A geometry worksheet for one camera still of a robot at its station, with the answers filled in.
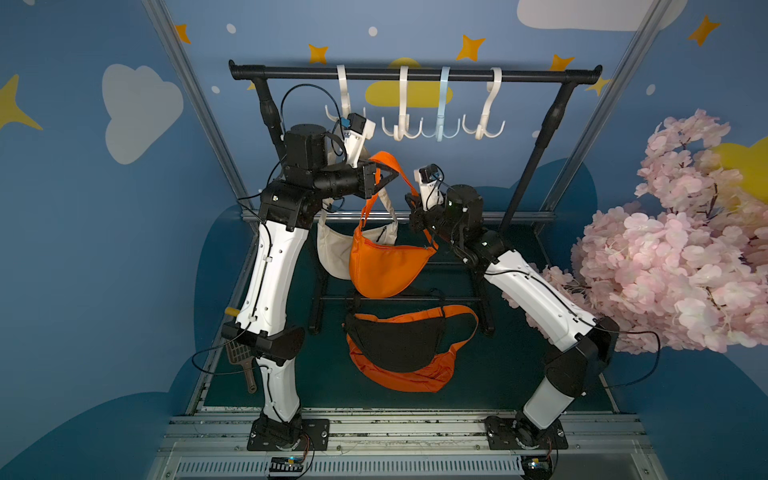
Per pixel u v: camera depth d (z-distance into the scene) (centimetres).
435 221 63
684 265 42
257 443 73
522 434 66
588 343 44
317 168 48
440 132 57
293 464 72
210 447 74
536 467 73
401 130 59
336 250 82
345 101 58
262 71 51
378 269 78
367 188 53
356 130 52
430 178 59
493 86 51
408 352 86
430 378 82
